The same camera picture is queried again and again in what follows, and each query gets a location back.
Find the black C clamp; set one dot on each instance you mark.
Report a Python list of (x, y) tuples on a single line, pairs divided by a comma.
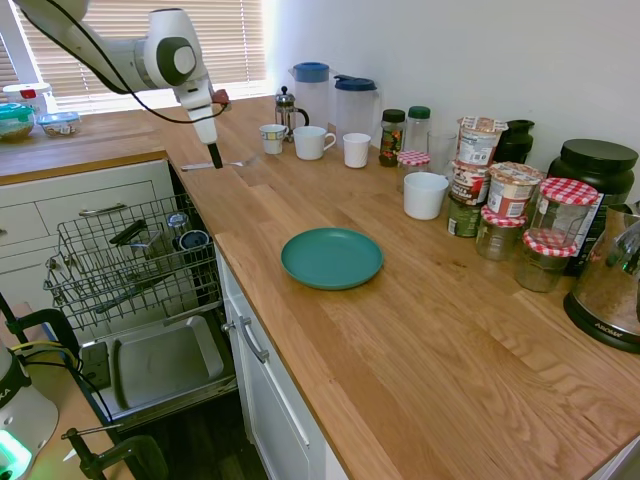
[(50, 317), (130, 452)]

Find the clear drinking glass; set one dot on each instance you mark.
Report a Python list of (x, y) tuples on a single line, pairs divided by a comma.
[(442, 150)]

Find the glass French press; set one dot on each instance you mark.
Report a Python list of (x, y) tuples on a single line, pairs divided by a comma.
[(287, 115)]

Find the silver metal fork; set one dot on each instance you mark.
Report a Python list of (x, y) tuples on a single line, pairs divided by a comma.
[(240, 163)]

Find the small jar red checkered lid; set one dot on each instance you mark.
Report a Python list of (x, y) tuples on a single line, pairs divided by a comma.
[(413, 159)]

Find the black utensil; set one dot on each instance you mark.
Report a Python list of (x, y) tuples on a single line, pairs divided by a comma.
[(127, 232)]

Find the stainless steel electric kettle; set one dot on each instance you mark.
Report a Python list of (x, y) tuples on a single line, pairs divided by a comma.
[(607, 285)]

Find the dark blue cup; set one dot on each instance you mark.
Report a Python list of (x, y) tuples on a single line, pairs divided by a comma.
[(192, 241)]

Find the white cup with pattern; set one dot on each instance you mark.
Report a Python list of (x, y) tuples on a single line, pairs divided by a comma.
[(273, 139)]

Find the wide white cup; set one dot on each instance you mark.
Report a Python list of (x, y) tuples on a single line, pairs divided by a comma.
[(425, 197)]

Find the white container red label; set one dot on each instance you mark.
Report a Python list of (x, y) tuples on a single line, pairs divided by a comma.
[(25, 94)]

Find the open dishwasher door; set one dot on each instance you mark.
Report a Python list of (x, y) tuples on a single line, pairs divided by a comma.
[(165, 360)]

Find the spice jar green lid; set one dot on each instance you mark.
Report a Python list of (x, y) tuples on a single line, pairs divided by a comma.
[(418, 130)]

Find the black bottle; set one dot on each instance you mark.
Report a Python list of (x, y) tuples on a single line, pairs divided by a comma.
[(517, 142)]

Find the large black protein tub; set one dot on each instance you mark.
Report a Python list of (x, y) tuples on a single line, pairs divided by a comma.
[(597, 167)]

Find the clear pitcher dark blue lid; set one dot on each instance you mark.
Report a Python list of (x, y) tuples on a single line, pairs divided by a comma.
[(356, 112)]

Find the white red oatmeal cup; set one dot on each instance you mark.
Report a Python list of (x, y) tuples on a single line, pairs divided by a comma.
[(510, 192)]

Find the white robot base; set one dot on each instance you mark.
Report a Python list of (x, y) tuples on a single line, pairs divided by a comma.
[(20, 420)]

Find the glass jar red checkered lid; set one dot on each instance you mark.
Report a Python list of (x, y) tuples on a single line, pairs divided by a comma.
[(562, 210), (500, 235), (542, 265)]

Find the clear pitcher light blue lid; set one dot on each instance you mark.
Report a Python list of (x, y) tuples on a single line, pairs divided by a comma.
[(310, 95)]

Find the food container teal lid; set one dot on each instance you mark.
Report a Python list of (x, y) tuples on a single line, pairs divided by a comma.
[(15, 122)]

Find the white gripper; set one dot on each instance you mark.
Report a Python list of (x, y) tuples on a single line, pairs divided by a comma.
[(200, 112)]

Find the wrist camera with red connector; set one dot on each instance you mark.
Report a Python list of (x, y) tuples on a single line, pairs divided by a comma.
[(220, 97)]

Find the green plastic plate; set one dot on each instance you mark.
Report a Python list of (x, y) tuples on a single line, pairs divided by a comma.
[(332, 257)]

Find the green labelled can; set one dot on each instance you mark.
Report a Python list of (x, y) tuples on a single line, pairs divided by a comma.
[(462, 217)]

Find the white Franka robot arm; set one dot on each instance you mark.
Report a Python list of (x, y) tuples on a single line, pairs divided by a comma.
[(165, 30)]

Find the spice jar black lid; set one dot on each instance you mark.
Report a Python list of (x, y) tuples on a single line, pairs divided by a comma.
[(392, 140)]

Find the food container blue lid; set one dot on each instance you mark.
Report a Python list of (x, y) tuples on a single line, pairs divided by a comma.
[(57, 125)]

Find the plain white cup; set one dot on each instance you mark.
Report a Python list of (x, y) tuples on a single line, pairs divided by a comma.
[(356, 151)]

